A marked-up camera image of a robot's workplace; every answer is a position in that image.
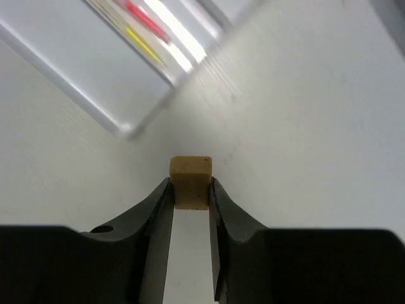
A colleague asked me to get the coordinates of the yellow pen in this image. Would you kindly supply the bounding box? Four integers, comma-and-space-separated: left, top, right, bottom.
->
123, 26, 165, 67

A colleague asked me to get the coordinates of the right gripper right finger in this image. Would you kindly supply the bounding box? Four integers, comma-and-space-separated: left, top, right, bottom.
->
209, 179, 404, 303

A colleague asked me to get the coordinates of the pink pen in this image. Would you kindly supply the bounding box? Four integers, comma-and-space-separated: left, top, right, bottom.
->
115, 0, 170, 44

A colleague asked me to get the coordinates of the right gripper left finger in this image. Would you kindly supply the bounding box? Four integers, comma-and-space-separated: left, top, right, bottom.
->
1, 179, 174, 303

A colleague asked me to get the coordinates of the tan eraser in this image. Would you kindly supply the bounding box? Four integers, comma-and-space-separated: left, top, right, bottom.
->
169, 156, 212, 210

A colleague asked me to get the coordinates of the white tiered organizer tray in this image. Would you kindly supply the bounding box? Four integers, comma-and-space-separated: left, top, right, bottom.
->
1, 1, 240, 137

